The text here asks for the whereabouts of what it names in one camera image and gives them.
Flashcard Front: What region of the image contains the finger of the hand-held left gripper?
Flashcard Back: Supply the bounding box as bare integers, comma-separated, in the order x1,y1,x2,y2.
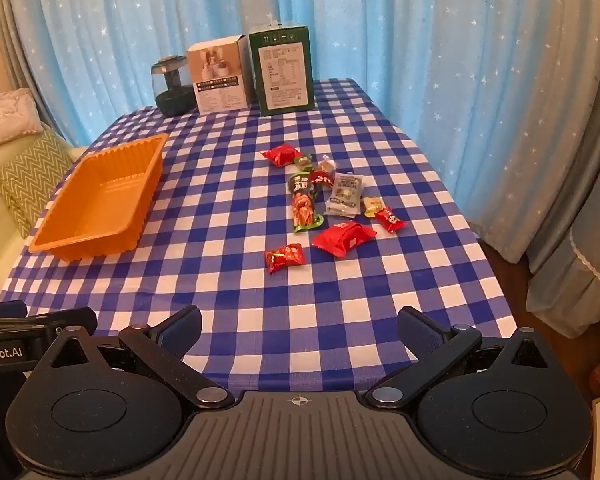
25,308,99,343
0,300,28,331

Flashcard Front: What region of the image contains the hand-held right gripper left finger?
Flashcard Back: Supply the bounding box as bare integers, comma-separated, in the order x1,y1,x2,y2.
37,305,236,408

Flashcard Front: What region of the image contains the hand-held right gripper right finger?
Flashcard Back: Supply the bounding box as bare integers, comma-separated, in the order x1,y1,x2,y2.
364,306,556,408

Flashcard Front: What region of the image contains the small red candy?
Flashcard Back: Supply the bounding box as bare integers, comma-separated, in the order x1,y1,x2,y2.
375,207,407,233

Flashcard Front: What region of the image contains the large red snack packet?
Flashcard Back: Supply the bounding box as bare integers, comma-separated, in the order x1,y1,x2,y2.
311,221,377,259

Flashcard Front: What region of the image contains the red patterned snack packet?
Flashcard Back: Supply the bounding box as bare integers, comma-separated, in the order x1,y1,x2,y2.
264,243,307,274

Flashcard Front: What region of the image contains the orange plastic tray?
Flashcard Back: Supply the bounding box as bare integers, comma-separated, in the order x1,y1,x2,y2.
28,133,170,262

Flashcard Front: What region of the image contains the grey white snack packet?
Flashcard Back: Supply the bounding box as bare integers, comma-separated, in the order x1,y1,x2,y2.
325,172,365,217

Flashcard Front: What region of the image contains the long dark green snack packet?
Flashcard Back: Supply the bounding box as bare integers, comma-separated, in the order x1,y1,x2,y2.
287,172,326,233

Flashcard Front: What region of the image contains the red puffy snack packet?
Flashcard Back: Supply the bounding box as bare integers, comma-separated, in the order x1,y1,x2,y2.
262,144,303,167

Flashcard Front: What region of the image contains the blue white checkered tablecloth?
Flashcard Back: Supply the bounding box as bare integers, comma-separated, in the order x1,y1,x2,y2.
2,78,521,396

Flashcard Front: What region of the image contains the green zigzag pillow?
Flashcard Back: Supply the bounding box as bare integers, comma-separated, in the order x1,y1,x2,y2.
0,130,76,238

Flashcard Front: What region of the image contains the grey curtain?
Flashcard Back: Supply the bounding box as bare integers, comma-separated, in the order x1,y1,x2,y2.
0,0,37,92
525,200,600,341

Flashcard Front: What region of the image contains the beige pillow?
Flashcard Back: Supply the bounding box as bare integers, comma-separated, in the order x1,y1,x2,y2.
0,87,45,151

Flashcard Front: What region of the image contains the dark glass humidifier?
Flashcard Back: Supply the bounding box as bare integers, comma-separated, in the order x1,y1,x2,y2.
151,55,197,110

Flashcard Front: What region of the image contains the white cardboard box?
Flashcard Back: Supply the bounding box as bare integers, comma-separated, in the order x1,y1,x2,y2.
186,35,255,115

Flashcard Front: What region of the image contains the green cardboard box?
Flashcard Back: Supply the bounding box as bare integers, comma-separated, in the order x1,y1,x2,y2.
248,21,316,117

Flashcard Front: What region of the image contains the blue star curtain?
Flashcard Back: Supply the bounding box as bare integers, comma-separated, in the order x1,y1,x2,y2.
5,0,600,261

